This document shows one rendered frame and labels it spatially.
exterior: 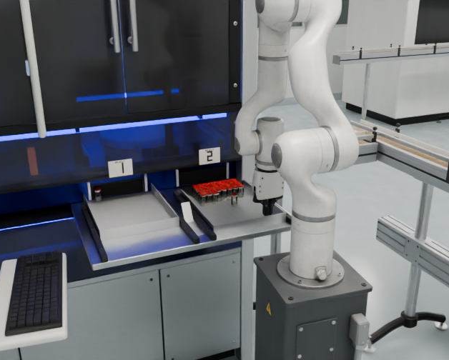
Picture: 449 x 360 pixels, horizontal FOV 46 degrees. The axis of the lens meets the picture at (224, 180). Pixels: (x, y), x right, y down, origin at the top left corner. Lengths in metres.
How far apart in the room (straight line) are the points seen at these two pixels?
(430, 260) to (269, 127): 1.14
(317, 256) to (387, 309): 1.58
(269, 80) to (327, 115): 0.26
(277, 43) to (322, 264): 0.64
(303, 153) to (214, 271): 1.01
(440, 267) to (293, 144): 1.27
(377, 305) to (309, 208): 1.68
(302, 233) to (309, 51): 0.47
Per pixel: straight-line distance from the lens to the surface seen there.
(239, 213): 1.84
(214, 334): 2.38
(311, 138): 1.33
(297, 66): 1.37
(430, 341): 2.84
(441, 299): 3.17
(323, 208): 1.39
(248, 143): 1.59
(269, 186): 1.69
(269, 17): 1.39
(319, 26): 1.41
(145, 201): 1.95
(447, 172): 2.24
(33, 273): 1.69
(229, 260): 2.21
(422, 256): 2.50
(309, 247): 1.44
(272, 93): 1.58
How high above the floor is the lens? 1.64
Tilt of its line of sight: 21 degrees down
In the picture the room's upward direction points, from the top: straight up
